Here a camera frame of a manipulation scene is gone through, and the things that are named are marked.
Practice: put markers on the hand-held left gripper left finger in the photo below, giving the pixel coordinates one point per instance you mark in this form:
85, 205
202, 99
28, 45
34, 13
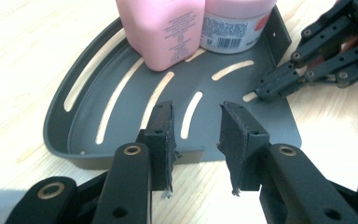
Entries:
161, 143

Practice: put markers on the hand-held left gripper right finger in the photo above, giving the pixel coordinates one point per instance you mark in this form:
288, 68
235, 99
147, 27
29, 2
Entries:
242, 146

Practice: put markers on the dark grey corner shelf rack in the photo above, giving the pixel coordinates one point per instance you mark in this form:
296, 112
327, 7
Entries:
130, 124

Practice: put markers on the pink jar with white lid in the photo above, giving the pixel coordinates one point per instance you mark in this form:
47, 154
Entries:
230, 34

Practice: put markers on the pink bottle with blue cap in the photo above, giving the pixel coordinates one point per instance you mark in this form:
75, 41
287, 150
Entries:
161, 31

